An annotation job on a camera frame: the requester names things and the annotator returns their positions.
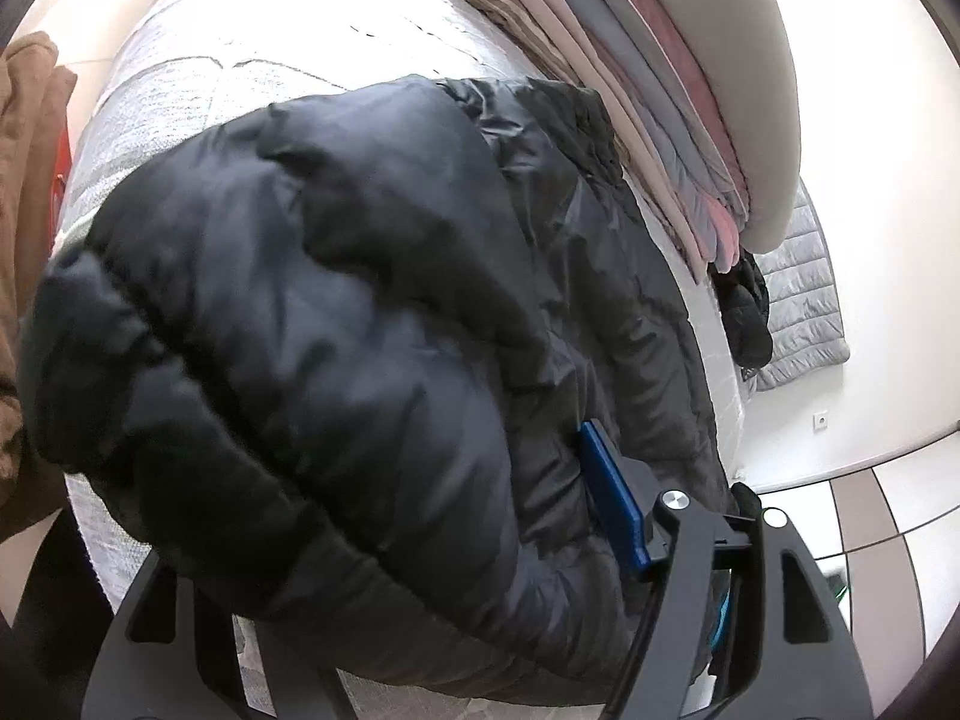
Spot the black quilted puffer coat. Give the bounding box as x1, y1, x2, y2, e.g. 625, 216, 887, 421
18, 76, 732, 706

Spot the white grey wardrobe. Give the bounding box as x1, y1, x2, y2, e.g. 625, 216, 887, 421
763, 434, 958, 706

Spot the grey quilted headboard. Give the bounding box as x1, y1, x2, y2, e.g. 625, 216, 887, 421
755, 182, 850, 392

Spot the small black puffer jacket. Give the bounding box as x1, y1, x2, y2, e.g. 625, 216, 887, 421
709, 250, 773, 369

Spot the pink folded blanket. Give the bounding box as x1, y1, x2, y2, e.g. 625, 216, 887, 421
701, 195, 740, 273

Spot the blue-grey folded blanket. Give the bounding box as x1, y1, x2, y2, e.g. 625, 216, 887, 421
565, 0, 748, 227

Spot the grey folded duvet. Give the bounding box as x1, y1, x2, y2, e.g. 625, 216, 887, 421
659, 0, 800, 254

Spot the beige folded blanket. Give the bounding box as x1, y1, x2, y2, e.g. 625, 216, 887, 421
467, 0, 718, 278

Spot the maroon folded blanket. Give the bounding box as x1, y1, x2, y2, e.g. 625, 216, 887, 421
607, 0, 750, 213

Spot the brown garment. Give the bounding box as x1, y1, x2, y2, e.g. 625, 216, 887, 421
2, 31, 76, 539

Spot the white wall socket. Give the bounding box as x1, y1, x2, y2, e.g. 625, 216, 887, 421
812, 411, 828, 433

